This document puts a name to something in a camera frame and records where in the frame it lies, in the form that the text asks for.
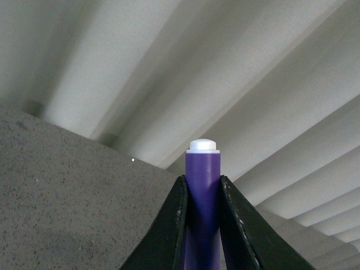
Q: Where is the white pleated curtain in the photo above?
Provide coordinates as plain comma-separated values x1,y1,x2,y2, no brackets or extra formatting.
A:
0,0,360,245

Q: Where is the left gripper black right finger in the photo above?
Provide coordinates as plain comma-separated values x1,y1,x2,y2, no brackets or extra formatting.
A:
219,175,314,269

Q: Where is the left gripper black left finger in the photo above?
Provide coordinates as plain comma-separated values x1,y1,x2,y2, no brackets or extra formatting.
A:
120,176,188,270

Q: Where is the purple marker pen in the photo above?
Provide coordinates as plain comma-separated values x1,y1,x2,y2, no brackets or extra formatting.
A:
184,139,221,269

